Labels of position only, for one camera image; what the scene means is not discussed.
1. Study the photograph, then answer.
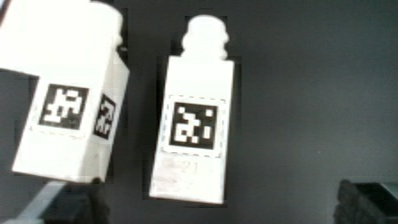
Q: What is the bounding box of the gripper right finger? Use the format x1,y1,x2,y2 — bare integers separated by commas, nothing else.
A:
334,180,398,224

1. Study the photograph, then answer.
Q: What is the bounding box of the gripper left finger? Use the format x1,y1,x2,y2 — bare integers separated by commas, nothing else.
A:
16,178,112,224

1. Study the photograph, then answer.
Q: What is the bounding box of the white table leg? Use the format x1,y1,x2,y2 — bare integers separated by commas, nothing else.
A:
0,0,130,183
150,15,235,204

